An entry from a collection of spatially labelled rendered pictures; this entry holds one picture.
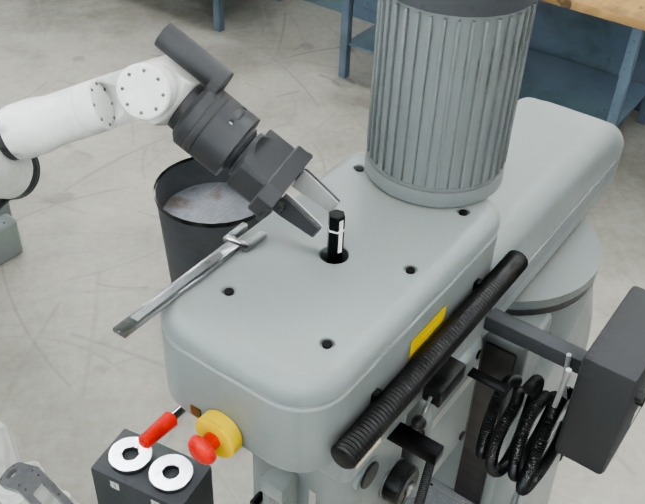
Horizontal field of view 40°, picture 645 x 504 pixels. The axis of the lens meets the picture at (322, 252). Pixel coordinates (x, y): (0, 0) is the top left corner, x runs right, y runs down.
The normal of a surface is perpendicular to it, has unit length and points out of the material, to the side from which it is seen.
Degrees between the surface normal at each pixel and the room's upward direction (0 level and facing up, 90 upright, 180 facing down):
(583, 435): 90
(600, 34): 90
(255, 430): 90
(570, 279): 0
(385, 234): 0
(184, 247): 94
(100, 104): 68
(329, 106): 0
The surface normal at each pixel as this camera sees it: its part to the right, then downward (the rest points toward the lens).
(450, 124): 0.01, 0.63
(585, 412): -0.58, 0.50
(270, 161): 0.50, -0.54
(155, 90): -0.15, 0.30
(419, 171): -0.37, 0.57
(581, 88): 0.04, -0.78
